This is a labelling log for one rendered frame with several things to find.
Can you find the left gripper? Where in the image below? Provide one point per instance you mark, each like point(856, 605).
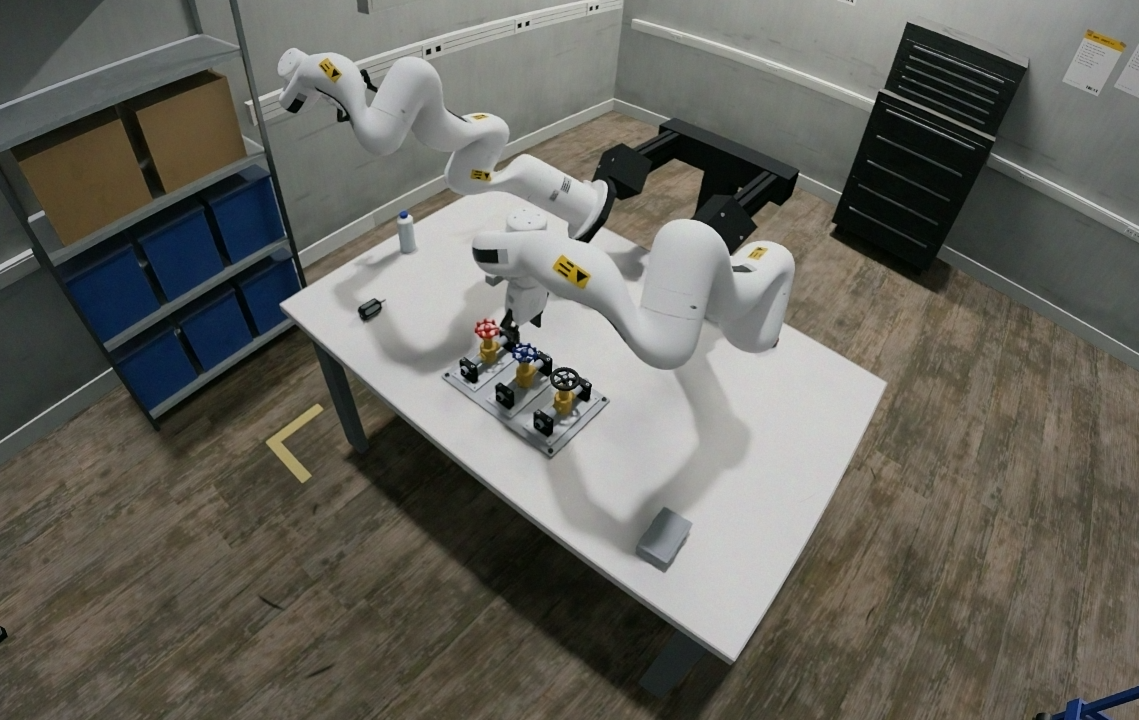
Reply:
point(525, 304)

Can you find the white bottle with blue cap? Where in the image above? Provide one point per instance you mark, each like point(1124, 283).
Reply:
point(406, 232)

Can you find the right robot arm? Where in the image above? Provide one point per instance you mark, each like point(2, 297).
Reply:
point(411, 96)

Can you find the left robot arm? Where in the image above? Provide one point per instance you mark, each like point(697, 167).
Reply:
point(689, 263)

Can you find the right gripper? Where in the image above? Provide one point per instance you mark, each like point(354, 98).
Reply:
point(367, 83)

